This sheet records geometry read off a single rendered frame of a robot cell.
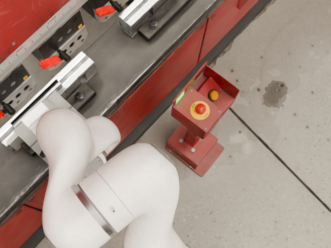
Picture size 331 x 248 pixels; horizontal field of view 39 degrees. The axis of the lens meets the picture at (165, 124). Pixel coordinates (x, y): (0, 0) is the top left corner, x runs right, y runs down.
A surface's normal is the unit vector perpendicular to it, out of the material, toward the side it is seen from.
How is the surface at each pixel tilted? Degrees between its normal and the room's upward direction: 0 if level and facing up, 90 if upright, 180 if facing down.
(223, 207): 0
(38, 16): 90
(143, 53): 0
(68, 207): 21
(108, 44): 0
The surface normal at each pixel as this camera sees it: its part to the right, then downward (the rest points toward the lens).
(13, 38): 0.74, 0.65
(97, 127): 0.51, -0.62
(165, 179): 0.61, 0.15
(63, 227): -0.19, -0.08
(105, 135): 0.67, -0.44
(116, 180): -0.07, -0.38
